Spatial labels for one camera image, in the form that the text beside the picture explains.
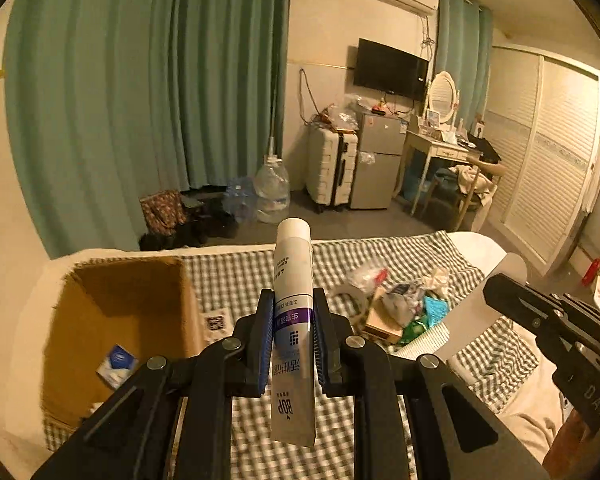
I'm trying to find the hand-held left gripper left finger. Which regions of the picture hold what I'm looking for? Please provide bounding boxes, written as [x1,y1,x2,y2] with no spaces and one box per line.
[30,287,277,480]

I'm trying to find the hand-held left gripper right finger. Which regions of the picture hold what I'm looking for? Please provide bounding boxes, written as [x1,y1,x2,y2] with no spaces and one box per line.
[311,287,551,480]

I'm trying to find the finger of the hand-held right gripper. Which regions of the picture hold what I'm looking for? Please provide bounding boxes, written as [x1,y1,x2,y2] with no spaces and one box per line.
[482,274,581,361]

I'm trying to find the white plastic strip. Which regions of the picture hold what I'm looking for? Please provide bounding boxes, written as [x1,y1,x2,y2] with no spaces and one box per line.
[442,253,529,363]

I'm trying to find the white toothpaste tube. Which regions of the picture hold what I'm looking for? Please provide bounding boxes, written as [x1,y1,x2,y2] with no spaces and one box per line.
[269,217,317,448]

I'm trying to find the blue blister pack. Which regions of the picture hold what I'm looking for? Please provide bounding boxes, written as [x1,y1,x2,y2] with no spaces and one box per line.
[422,295,451,328]

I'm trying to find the green foil packet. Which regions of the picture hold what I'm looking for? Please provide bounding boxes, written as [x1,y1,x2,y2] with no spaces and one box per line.
[400,320,431,346]

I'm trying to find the brown cardboard box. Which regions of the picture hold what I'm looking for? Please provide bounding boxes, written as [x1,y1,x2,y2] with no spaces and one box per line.
[41,256,207,431]

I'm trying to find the person's right forearm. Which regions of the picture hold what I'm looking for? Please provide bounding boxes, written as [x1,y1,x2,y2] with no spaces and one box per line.
[542,405,600,480]

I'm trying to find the square code card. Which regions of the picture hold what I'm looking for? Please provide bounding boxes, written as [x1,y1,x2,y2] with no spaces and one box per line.
[202,312,233,333]

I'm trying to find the small flat brown carton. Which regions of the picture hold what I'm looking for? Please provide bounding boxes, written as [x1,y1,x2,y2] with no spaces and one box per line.
[364,287,406,346]

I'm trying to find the grey checkered cloth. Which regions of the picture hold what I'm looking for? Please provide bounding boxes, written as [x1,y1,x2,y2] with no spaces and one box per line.
[42,230,541,480]

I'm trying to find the clear bag with red packet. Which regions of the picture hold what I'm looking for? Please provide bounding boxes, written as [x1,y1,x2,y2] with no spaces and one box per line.
[346,257,396,293]

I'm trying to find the grey crumpled plastic bag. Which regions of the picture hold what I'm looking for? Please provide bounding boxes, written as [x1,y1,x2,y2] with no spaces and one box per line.
[380,280,431,331]

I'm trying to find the wooden chair with clothes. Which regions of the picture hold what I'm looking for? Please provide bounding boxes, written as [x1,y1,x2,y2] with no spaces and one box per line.
[425,155,506,231]

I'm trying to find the dark clothes pile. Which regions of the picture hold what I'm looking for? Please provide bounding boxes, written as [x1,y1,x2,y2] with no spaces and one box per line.
[139,195,241,251]

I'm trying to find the white louvred wardrobe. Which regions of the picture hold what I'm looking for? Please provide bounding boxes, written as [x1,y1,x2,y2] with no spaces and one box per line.
[482,45,600,276]

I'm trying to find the pack of water bottles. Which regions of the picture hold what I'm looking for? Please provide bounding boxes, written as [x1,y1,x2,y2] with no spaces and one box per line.
[225,178,258,223]

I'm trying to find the blue white packet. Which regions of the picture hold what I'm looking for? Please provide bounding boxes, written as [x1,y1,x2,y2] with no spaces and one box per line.
[96,344,140,391]

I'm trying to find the clear water jug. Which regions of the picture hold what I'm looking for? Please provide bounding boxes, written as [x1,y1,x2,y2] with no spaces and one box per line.
[254,155,291,225]

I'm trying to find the patterned brown bag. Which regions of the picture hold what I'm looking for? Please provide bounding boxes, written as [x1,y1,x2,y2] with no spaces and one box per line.
[140,189,188,236]

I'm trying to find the white vanity table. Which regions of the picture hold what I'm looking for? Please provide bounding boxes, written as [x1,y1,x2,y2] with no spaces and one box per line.
[402,127,483,218]

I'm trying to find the white ribbed suitcase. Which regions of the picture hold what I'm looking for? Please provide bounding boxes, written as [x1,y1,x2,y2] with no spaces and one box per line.
[306,126,360,213]

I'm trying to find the small grey fridge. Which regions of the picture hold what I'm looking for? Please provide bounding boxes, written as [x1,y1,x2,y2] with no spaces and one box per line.
[350,111,408,211]

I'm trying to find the white oval mirror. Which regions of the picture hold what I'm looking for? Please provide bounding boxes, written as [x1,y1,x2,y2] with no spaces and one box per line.
[425,71,462,128]

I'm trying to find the crumpled clear plastic bags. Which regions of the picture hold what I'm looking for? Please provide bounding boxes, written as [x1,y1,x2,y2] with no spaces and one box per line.
[320,102,363,131]

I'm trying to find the narrow green curtain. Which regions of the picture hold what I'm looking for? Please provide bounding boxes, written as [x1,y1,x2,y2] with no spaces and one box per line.
[436,0,495,111]

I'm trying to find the wide green curtain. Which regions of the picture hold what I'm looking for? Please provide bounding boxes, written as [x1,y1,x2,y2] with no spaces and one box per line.
[4,0,292,261]

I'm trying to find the hanging wall cable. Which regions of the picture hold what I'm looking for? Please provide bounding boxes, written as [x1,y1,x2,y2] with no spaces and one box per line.
[299,67,331,126]

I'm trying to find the black wall television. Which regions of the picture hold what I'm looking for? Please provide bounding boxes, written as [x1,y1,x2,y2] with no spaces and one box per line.
[355,37,431,102]

